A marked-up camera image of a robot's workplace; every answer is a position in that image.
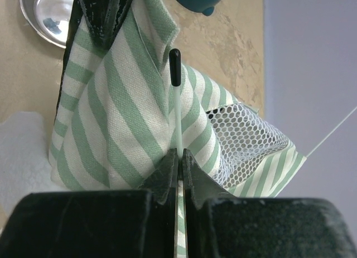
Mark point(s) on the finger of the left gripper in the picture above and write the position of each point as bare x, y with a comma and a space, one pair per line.
104, 19

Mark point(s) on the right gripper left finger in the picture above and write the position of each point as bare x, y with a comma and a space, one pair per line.
117, 223

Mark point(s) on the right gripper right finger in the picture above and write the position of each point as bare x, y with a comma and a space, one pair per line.
219, 224

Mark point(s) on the green striped pet tent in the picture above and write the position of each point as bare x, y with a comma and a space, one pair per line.
115, 117

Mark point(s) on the white tent pole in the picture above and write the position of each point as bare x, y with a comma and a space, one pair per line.
331, 132

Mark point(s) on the steel pet bowl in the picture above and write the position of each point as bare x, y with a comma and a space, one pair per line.
49, 18

